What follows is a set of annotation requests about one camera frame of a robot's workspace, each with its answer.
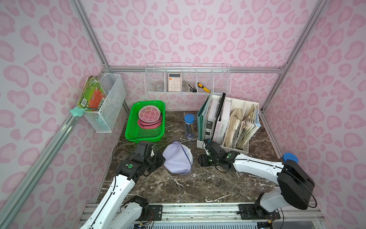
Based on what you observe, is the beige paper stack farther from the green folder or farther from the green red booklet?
the green red booklet

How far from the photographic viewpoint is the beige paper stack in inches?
34.4

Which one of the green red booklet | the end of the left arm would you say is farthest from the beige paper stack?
the green red booklet

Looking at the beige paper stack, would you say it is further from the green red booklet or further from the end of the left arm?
the green red booklet

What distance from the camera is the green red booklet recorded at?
68 centimetres

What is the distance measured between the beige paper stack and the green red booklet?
720mm
